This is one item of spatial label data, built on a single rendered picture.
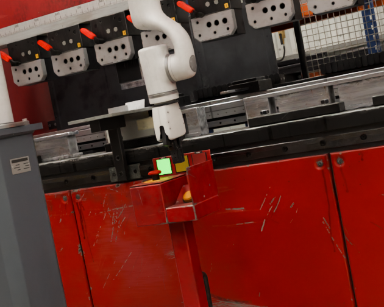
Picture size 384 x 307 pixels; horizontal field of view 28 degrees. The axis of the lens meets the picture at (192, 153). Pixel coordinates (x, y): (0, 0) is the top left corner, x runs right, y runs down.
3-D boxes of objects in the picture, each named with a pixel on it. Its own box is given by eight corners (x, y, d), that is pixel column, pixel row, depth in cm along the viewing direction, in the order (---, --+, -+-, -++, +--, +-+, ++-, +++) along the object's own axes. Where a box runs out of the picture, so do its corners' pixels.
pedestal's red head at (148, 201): (136, 227, 221) (124, 166, 220) (164, 215, 235) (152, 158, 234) (196, 220, 211) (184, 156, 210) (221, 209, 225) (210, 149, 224)
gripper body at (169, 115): (161, 98, 221) (170, 136, 222) (144, 105, 212) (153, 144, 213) (184, 94, 217) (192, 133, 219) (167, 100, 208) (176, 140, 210)
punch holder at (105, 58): (97, 66, 269) (88, 20, 268) (111, 66, 276) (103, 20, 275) (132, 58, 261) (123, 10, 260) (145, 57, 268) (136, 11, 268)
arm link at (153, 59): (184, 86, 216) (156, 92, 220) (174, 41, 214) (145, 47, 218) (172, 91, 208) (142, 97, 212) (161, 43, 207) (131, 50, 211)
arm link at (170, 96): (158, 92, 220) (160, 102, 221) (142, 97, 213) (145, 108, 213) (183, 87, 216) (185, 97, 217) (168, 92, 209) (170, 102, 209)
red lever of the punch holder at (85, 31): (80, 27, 265) (100, 40, 262) (86, 27, 269) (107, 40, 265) (78, 31, 266) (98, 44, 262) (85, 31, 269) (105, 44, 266)
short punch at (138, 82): (120, 90, 270) (114, 63, 269) (123, 89, 271) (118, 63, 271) (143, 84, 265) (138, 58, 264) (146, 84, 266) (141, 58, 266)
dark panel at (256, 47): (60, 149, 353) (41, 55, 350) (63, 148, 354) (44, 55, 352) (283, 109, 295) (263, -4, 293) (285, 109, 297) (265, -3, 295)
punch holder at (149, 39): (144, 55, 259) (135, 7, 258) (157, 54, 266) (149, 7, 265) (181, 46, 251) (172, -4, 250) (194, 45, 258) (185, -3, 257)
